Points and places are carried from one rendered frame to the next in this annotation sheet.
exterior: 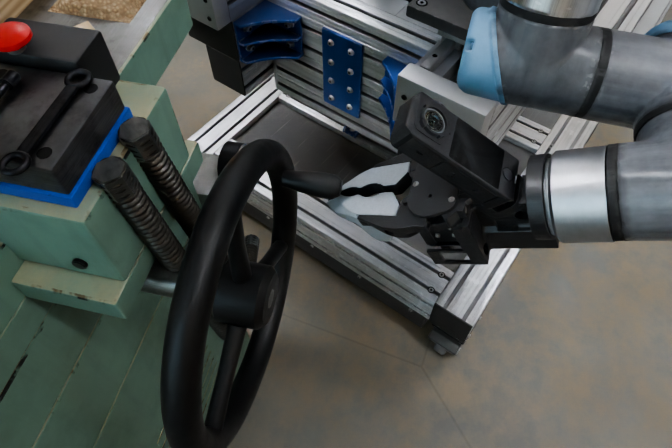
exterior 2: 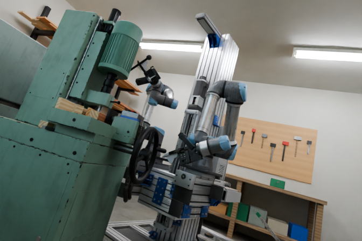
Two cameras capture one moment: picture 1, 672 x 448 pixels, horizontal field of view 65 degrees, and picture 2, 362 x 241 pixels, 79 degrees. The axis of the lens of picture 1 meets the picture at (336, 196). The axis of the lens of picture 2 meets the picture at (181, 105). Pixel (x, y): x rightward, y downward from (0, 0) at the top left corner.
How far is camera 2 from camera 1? 102 cm
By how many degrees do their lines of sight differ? 68
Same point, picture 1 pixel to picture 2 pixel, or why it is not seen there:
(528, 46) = (197, 134)
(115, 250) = (134, 130)
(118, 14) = not seen: hidden behind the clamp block
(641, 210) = (210, 141)
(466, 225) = (187, 149)
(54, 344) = (104, 153)
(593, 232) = (204, 146)
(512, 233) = (194, 156)
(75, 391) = (96, 169)
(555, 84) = (201, 139)
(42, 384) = (99, 155)
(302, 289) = not seen: outside the picture
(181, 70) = not seen: hidden behind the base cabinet
